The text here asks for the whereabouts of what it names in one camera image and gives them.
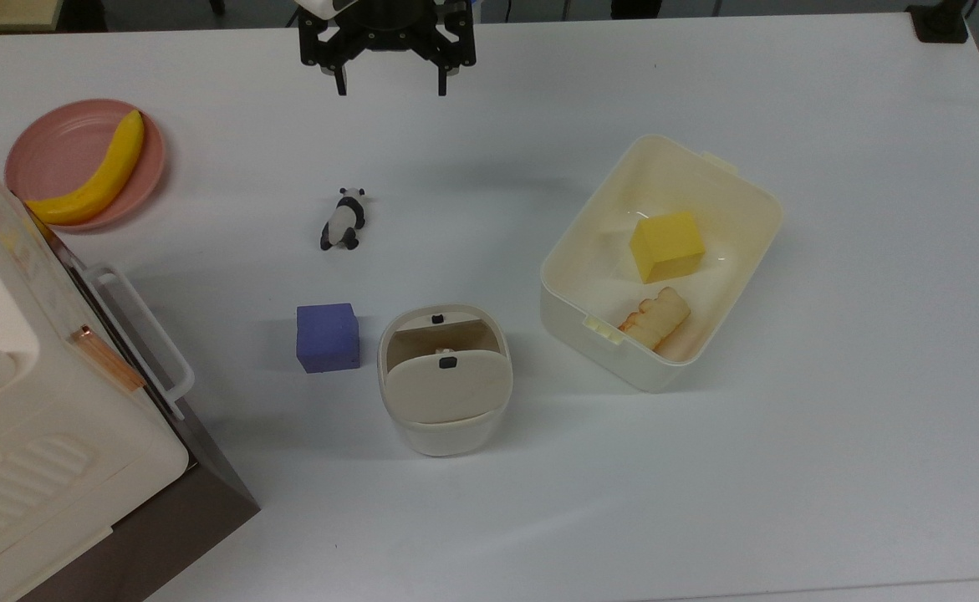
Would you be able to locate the yellow toy banana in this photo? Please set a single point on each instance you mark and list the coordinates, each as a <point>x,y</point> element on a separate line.
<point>109,171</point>

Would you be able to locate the cream trash can with lid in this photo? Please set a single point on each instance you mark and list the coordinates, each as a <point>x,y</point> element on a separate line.
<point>446,393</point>

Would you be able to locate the purple cube block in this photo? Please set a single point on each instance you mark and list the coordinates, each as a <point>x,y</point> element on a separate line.
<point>327,339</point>

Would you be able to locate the yellow cube block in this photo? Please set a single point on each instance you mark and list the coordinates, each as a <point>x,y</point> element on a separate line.
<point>666,247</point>

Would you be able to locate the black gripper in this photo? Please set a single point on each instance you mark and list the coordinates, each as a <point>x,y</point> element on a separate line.
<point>389,21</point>

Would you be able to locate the small panda figurine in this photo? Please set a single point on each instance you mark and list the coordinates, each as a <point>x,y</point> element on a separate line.
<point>342,221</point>

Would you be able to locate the wooden background table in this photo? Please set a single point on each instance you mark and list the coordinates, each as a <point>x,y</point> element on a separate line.
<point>4,12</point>

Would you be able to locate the white toy microwave oven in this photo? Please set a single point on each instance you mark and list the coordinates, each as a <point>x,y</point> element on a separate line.
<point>46,418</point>

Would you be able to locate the black table clamp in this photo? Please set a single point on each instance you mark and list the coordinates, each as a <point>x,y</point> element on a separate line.
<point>939,23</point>

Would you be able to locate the toy toast slice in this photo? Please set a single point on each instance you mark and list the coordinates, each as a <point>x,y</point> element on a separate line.
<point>658,319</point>

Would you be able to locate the pink round plate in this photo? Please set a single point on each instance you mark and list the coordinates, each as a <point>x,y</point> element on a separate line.
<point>63,146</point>

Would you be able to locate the cream plastic storage box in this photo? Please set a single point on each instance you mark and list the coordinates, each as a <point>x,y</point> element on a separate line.
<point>731,209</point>

